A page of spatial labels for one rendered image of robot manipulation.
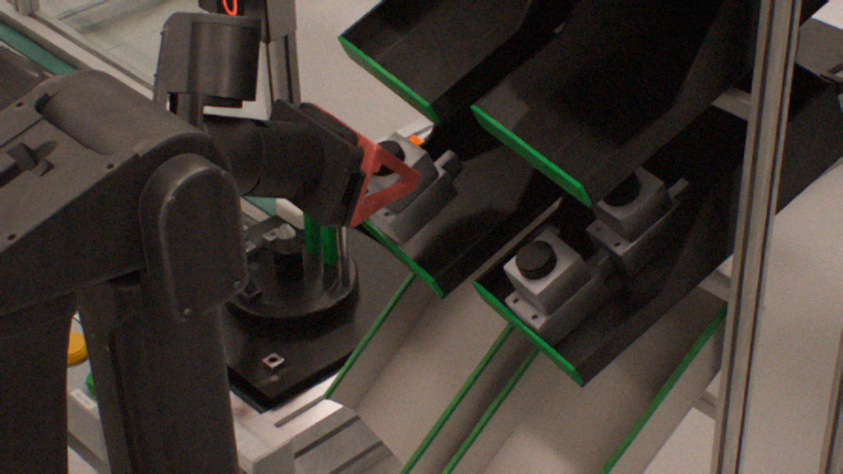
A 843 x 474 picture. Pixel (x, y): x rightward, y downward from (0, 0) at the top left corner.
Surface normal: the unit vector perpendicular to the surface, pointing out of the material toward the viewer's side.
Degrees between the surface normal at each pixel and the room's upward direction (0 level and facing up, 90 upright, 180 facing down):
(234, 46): 63
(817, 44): 0
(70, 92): 16
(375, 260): 0
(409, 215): 88
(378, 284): 0
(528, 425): 45
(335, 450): 90
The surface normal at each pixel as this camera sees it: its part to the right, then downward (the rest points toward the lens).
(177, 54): 0.24, 0.06
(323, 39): -0.03, -0.82
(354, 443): 0.68, 0.41
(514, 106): -0.38, -0.60
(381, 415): -0.62, -0.34
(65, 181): -0.19, -0.70
